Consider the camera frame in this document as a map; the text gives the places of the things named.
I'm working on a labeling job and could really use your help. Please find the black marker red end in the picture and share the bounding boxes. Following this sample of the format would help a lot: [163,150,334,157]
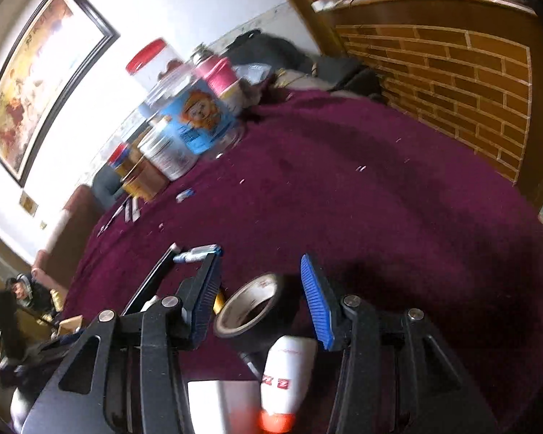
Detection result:
[120,243,180,316]

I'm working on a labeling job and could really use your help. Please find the white label jar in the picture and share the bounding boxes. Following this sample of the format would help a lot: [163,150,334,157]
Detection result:
[138,116,199,181]

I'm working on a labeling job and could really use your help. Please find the large cartoon label clear jar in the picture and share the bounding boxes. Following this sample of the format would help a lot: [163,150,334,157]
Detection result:
[145,63,245,159]

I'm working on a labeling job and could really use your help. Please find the brown chair back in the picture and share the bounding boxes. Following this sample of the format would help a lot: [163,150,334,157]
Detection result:
[31,184,104,293]

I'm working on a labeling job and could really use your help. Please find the metal tweezers tools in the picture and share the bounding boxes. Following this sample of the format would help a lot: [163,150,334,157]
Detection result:
[97,196,141,237]

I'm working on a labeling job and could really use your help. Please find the yellow black pen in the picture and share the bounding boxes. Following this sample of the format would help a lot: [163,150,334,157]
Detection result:
[212,292,226,315]

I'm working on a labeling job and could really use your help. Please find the wooden brick pattern counter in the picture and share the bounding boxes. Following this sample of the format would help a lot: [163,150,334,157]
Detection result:
[288,0,543,207]

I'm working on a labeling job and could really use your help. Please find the red blue lid jar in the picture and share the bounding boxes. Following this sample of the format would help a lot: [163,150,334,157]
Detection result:
[108,142,135,179]

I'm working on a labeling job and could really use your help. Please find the pink cup stack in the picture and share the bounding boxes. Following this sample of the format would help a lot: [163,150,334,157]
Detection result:
[195,55,244,115]

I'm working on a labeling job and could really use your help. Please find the red lid clear jar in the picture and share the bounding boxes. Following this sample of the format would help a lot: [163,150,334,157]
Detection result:
[125,38,184,94]

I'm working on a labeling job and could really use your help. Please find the white glue bottle orange cap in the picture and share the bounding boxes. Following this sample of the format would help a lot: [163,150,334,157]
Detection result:
[260,335,317,433]

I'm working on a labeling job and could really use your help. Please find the maroon tablecloth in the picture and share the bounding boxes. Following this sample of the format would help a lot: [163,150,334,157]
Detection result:
[64,91,543,433]

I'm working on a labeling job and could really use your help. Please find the white rectangular power bank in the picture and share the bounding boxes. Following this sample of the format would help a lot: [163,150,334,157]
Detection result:
[187,380,261,434]

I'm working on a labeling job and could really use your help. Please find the person in background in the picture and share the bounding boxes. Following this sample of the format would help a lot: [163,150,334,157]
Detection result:
[5,273,63,323]

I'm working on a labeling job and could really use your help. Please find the framed wall painting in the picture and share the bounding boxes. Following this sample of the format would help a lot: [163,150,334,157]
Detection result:
[0,0,119,187]

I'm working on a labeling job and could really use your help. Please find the amber honey jar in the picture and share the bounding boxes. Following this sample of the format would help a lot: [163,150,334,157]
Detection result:
[122,157,169,202]

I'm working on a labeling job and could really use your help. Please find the cardboard box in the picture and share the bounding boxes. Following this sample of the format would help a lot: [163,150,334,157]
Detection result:
[56,315,83,337]

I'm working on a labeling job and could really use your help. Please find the black bag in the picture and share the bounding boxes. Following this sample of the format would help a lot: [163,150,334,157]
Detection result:
[223,29,383,101]

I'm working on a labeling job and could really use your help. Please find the blue silver clear pen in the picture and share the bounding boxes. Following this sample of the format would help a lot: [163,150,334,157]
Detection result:
[172,244,222,264]

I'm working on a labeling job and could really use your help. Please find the black electrical tape roll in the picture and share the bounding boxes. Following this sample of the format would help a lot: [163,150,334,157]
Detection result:
[212,273,303,354]

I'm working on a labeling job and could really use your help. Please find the dark grey sofa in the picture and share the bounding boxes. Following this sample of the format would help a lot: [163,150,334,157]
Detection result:
[91,165,124,212]

